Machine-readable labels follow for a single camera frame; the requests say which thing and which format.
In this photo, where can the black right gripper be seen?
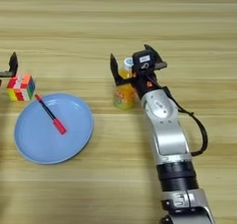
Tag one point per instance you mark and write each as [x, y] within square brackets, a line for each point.
[145, 82]

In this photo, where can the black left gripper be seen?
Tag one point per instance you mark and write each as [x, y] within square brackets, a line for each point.
[4, 73]

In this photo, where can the orange juice bottle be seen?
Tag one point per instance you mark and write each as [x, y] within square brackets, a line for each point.
[124, 95]

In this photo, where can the red and black pen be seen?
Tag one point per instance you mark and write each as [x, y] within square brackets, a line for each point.
[51, 114]

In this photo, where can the blue round plate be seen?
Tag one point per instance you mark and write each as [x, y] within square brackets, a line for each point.
[46, 141]

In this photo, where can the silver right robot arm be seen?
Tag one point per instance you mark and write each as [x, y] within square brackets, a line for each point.
[168, 132]

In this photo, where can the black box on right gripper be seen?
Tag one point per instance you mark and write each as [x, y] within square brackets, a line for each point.
[143, 61]

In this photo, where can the multicolour Rubik's cube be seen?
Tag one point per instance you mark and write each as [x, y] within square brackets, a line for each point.
[21, 87]

